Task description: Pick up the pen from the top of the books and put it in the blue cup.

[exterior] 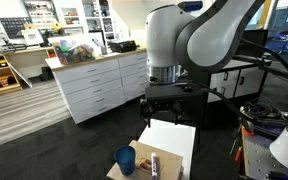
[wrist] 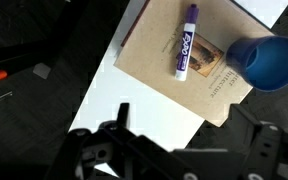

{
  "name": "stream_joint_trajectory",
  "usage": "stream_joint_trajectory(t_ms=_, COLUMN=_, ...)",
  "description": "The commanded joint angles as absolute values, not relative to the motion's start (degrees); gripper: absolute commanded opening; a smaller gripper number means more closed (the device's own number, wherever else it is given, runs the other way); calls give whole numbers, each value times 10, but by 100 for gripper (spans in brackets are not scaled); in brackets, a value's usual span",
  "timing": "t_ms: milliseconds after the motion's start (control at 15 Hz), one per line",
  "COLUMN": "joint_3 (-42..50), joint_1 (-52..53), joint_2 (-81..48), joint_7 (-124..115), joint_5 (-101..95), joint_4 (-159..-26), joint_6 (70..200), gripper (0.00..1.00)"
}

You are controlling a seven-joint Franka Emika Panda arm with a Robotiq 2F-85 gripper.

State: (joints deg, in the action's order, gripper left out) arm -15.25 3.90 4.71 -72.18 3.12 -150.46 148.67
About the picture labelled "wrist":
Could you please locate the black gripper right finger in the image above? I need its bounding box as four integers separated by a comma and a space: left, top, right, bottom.
229, 104, 288, 180

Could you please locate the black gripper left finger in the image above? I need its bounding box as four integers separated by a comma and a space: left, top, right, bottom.
45, 102, 185, 180

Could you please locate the tan hardcover book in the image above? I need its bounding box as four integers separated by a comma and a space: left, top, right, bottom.
113, 0, 275, 128

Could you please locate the white cubby shelf unit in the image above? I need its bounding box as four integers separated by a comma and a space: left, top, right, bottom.
68, 0, 288, 178

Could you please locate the blue plastic cup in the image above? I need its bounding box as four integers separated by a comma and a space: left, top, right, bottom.
225, 35, 288, 93

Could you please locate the grey square pad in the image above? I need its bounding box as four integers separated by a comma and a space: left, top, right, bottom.
32, 62, 52, 80

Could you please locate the purple Expo marker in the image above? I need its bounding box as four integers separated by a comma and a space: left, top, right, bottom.
173, 3, 200, 82

